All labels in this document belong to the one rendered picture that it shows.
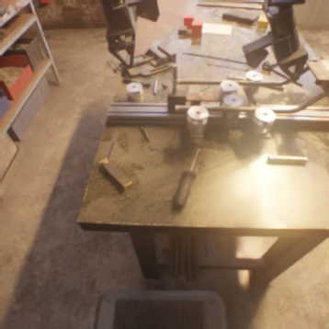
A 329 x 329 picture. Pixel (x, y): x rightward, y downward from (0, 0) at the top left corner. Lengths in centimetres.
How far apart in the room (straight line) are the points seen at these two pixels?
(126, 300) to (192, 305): 27
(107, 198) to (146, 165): 12
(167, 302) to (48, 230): 87
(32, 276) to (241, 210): 125
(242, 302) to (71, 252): 95
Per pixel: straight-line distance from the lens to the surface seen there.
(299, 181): 65
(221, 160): 63
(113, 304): 112
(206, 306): 111
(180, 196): 52
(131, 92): 77
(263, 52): 70
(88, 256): 149
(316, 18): 421
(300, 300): 152
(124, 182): 57
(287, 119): 75
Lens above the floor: 135
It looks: 51 degrees down
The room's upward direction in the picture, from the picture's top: 2 degrees counter-clockwise
